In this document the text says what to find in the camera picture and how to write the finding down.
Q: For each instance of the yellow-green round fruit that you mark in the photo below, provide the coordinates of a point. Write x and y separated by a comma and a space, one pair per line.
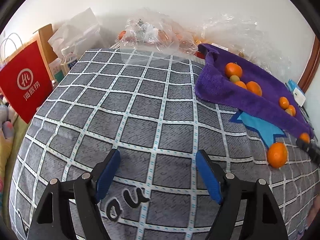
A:
234, 78

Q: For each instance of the colourful blanket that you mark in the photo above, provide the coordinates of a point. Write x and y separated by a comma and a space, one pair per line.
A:
13, 129

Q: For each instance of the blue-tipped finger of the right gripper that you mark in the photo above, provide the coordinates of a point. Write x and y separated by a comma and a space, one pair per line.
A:
312, 150

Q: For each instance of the left clear plastic bag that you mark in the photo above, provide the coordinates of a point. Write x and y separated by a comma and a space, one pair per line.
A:
154, 34

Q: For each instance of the plastic water bottle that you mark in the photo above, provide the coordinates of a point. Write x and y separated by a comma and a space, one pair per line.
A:
69, 59

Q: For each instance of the large front orange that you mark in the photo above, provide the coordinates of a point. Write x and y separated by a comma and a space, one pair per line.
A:
233, 69

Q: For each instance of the yellow-brown fruit front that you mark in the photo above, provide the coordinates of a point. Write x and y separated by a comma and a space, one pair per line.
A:
288, 111

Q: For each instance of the small orange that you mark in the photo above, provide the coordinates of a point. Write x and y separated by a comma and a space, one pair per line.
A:
292, 109
283, 103

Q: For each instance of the red paper shopping bag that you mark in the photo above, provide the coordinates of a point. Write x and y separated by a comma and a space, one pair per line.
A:
25, 82

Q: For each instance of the brown wooden door frame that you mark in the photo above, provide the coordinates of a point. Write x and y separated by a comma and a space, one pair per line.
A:
311, 67

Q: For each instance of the grey checked bed cover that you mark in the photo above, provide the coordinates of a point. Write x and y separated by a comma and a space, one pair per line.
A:
144, 105

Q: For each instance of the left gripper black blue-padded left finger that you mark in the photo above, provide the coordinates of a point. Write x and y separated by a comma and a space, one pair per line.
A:
52, 218

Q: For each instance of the white blue charger box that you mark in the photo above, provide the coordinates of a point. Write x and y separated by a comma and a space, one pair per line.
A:
297, 93

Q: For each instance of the purple towel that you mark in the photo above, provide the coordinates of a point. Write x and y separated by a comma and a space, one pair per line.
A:
214, 86

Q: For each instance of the clear plastic bag of fruit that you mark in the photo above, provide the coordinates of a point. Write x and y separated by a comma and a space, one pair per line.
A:
241, 36

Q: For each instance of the white plastic bag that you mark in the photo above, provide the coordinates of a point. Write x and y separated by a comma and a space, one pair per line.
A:
82, 33

